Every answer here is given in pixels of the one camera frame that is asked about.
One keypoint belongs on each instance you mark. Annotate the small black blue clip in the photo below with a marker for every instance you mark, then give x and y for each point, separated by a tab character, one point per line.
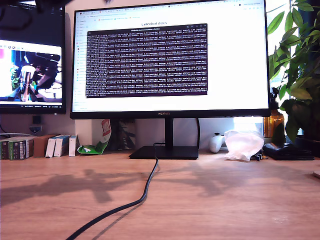
258	156

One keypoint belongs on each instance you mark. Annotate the white game controller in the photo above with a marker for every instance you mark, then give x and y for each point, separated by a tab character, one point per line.
215	144

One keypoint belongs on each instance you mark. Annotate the green leafy houseplant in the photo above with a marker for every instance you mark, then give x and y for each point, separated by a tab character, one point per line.
300	82

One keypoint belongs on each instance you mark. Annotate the green red snack bag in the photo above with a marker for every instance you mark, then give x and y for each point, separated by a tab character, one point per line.
99	146

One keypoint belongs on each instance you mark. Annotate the brown cardboard box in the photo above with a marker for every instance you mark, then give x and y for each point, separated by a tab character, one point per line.
39	146

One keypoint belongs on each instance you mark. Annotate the small white blue box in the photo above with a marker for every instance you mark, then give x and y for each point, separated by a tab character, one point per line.
50	148
71	146
58	146

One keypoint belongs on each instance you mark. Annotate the grey blue badge device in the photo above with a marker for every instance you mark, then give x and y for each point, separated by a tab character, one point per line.
35	129

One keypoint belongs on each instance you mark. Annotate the dark patterned box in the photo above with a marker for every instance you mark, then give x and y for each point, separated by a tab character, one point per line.
126	135

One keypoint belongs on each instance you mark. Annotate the large black Huawei monitor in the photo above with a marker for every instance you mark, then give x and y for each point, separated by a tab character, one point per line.
225	75

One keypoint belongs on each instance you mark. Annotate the crumpled white plastic bag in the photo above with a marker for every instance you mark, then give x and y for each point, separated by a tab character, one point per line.
243	145

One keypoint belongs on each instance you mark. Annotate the green printed box with barcode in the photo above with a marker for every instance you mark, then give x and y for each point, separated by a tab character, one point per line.
17	150

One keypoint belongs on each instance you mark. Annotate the amber glass pump bottle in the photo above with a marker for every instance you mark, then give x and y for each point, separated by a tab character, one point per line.
274	124

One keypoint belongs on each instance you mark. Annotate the black zip pouch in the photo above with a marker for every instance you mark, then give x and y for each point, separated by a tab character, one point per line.
285	151

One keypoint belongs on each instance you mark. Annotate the black monitor with dark screen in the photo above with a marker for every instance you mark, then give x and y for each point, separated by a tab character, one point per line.
32	30

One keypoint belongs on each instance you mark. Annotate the small black cube device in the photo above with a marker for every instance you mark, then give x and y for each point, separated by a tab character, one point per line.
36	120

